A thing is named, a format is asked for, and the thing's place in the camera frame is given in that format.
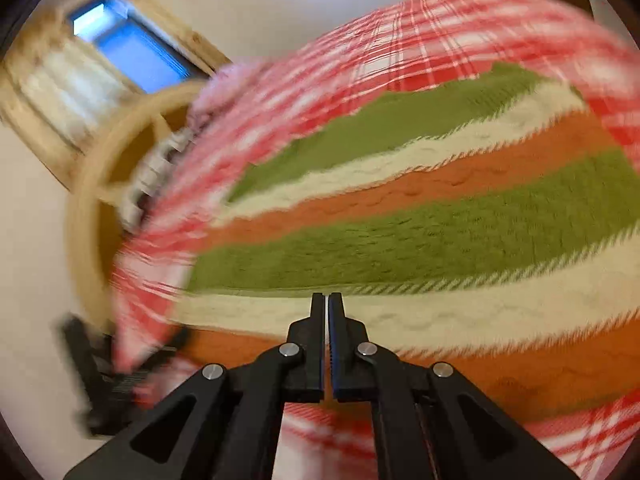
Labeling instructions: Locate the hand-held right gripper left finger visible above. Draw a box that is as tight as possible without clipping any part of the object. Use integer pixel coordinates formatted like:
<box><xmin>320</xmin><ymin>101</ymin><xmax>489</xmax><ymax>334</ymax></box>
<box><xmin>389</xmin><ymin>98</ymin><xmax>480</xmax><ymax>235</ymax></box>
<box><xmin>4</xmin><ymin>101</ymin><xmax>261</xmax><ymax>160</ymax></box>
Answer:
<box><xmin>62</xmin><ymin>292</ymin><xmax>327</xmax><ymax>480</ymax></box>

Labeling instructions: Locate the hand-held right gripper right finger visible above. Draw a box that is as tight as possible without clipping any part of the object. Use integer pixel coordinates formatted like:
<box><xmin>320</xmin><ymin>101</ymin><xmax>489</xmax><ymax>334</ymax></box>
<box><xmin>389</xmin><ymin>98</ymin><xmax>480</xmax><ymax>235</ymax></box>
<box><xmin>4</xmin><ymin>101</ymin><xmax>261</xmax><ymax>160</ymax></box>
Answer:
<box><xmin>327</xmin><ymin>292</ymin><xmax>581</xmax><ymax>480</ymax></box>

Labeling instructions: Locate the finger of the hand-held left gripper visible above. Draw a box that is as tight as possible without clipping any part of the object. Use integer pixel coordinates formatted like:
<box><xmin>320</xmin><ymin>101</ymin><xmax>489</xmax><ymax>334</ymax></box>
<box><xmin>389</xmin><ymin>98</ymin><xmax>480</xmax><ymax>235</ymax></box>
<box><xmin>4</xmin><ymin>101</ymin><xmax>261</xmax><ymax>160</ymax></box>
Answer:
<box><xmin>120</xmin><ymin>326</ymin><xmax>192</xmax><ymax>377</ymax></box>

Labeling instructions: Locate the green striped knit sweater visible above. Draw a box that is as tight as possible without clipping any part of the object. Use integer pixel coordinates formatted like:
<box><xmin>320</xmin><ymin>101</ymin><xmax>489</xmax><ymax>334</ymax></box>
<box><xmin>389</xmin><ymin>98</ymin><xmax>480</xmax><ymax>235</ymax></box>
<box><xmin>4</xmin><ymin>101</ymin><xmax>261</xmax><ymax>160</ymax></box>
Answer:
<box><xmin>170</xmin><ymin>62</ymin><xmax>640</xmax><ymax>423</ymax></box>

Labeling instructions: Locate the cream and brown headboard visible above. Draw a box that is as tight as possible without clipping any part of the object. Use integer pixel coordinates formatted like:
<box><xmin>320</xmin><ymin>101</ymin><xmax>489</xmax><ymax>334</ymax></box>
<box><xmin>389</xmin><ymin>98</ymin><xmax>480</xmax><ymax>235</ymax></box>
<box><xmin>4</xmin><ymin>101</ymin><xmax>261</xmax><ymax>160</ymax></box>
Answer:
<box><xmin>67</xmin><ymin>80</ymin><xmax>211</xmax><ymax>331</ymax></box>

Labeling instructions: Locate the white patterned pillow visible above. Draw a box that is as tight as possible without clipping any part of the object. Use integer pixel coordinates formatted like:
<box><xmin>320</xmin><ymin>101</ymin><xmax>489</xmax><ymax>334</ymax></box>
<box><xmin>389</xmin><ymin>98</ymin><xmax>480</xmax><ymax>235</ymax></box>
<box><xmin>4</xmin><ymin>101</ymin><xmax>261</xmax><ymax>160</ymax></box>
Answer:
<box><xmin>120</xmin><ymin>127</ymin><xmax>196</xmax><ymax>233</ymax></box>

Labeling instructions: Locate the pink pillow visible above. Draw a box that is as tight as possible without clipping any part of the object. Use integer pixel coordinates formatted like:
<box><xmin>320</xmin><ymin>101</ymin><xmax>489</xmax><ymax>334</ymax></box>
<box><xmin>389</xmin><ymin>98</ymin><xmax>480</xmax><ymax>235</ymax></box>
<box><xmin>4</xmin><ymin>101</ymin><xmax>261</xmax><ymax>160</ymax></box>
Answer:
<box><xmin>190</xmin><ymin>60</ymin><xmax>271</xmax><ymax>126</ymax></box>

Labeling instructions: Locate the window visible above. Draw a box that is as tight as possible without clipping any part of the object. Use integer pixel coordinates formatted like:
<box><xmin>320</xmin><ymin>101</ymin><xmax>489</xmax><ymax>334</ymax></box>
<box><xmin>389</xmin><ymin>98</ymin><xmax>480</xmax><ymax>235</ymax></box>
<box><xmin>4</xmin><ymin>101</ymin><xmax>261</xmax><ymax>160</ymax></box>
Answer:
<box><xmin>67</xmin><ymin>0</ymin><xmax>196</xmax><ymax>93</ymax></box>

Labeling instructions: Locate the red plaid bed sheet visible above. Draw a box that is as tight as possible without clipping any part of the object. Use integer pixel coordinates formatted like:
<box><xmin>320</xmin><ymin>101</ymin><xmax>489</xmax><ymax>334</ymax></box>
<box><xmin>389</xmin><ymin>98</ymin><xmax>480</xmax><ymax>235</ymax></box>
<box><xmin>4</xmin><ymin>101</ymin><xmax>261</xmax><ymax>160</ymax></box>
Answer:
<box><xmin>112</xmin><ymin>0</ymin><xmax>640</xmax><ymax>480</ymax></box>

